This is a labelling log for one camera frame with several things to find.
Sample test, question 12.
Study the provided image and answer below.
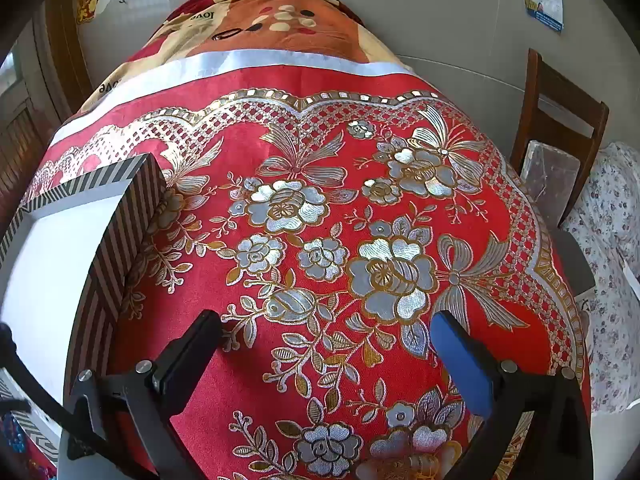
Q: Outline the wooden louvred door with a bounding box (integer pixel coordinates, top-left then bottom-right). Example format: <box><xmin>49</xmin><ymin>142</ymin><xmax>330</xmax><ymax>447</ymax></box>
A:
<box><xmin>0</xmin><ymin>0</ymin><xmax>96</xmax><ymax>241</ymax></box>

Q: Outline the striped shallow tray box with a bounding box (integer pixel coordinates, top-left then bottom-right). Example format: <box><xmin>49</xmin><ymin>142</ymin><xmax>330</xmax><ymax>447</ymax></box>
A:
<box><xmin>0</xmin><ymin>154</ymin><xmax>168</xmax><ymax>466</ymax></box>

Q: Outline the black cable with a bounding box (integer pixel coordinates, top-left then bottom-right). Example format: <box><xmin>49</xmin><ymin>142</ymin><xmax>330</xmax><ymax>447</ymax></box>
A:
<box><xmin>0</xmin><ymin>322</ymin><xmax>101</xmax><ymax>456</ymax></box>

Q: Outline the floral patterned cloth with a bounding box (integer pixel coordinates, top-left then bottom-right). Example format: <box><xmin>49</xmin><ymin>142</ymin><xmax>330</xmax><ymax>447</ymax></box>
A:
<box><xmin>560</xmin><ymin>142</ymin><xmax>640</xmax><ymax>416</ymax></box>

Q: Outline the wooden chair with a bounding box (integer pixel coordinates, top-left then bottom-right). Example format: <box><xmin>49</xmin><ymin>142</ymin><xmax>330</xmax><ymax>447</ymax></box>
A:
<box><xmin>510</xmin><ymin>49</ymin><xmax>610</xmax><ymax>226</ymax></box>

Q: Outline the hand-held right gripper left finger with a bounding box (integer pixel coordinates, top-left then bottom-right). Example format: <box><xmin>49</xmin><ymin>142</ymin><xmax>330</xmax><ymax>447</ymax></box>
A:
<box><xmin>60</xmin><ymin>309</ymin><xmax>223</xmax><ymax>480</ymax></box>

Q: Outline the red floral tablecloth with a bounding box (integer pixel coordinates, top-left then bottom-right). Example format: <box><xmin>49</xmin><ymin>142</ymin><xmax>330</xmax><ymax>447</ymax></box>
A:
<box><xmin>20</xmin><ymin>62</ymin><xmax>593</xmax><ymax>480</ymax></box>

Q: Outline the printed blanket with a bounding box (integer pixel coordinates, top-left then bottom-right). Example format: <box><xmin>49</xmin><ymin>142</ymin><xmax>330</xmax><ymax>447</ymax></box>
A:
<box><xmin>75</xmin><ymin>0</ymin><xmax>416</xmax><ymax>116</ymax></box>

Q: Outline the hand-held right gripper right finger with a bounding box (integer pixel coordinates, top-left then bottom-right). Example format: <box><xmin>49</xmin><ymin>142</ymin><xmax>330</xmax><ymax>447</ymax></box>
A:
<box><xmin>430</xmin><ymin>310</ymin><xmax>608</xmax><ymax>480</ymax></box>

